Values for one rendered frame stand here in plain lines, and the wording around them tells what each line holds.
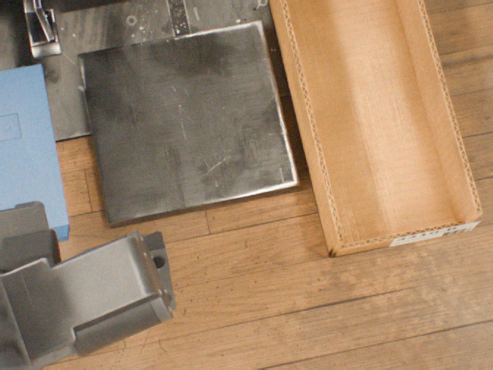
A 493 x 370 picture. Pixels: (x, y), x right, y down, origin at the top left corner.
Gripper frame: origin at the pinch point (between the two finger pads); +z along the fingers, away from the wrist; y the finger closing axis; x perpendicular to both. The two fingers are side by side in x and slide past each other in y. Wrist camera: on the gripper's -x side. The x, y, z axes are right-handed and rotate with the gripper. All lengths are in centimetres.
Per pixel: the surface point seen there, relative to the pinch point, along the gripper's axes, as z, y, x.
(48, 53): 9.8, 12.5, -4.5
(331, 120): 11.8, 2.0, -27.7
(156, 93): 13.6, 7.0, -12.7
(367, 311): 3.3, -13.2, -26.8
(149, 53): 15.6, 10.3, -12.8
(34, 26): 10.9, 14.7, -3.7
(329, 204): 1.9, -2.5, -24.5
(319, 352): 2.1, -15.5, -21.9
